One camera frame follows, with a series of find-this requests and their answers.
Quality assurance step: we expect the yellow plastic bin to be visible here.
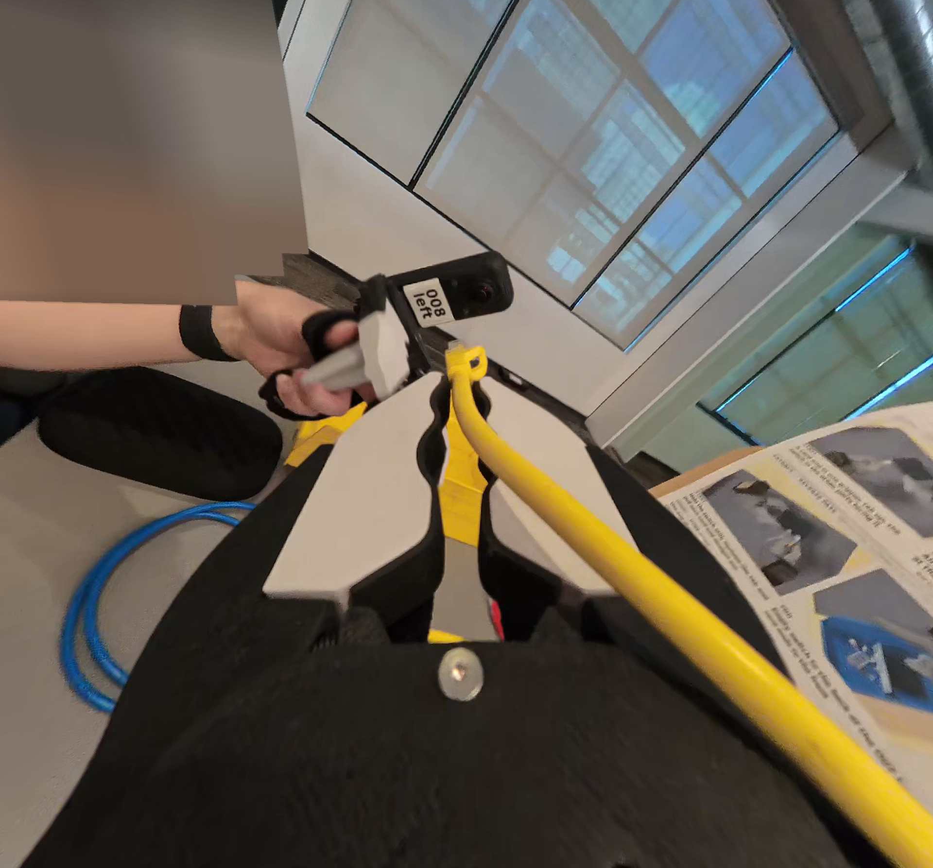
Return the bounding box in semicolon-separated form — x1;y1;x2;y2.
283;400;491;550

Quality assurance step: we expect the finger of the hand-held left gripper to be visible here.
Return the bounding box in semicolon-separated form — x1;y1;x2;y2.
359;298;414;404

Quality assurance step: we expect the person's left hand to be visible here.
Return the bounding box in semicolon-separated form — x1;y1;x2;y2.
232;281;374;419

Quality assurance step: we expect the yellow ethernet cable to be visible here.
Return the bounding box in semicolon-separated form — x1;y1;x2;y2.
426;343;933;868

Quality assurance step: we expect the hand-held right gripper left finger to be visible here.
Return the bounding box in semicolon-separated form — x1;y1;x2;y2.
261;373;447;642

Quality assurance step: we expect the blue ethernet cable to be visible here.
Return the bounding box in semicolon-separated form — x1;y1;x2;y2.
60;501;258;714

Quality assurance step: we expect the large window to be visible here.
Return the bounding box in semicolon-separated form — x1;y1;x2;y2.
305;0;841;353

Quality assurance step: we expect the black mesh armrest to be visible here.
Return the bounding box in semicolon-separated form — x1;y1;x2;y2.
36;367;284;502

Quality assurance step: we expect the printed instruction sheet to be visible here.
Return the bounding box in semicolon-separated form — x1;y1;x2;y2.
659;405;933;790

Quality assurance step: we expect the black wristband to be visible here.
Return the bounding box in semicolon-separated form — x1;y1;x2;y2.
178;303;239;363

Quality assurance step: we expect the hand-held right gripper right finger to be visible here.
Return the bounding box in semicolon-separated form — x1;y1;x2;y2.
477;378;642;642

